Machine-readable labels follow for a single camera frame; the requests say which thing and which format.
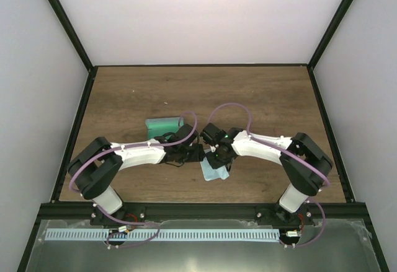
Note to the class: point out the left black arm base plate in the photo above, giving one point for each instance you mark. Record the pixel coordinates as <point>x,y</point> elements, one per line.
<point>121,217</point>

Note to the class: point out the black aluminium frame rail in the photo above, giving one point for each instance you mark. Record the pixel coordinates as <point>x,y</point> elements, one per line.
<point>168,211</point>

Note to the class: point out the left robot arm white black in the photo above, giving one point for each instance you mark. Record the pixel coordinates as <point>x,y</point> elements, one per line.
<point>94,168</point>

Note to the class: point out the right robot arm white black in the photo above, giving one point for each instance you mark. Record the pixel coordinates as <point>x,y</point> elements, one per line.
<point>306,165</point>

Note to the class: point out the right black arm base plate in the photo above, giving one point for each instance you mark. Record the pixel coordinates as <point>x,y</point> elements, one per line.
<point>275,215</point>

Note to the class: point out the teal glasses case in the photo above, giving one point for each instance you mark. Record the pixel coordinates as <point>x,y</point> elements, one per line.
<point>159,126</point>

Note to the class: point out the light blue slotted cable duct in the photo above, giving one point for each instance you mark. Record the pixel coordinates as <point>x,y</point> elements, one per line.
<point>165,235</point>

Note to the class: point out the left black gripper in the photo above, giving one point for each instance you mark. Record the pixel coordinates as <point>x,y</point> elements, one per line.
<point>197,155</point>

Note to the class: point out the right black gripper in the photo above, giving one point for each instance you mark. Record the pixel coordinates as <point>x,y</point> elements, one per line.
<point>216,164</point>

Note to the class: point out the light blue cleaning cloth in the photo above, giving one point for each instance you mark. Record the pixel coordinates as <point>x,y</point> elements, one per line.
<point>210,174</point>

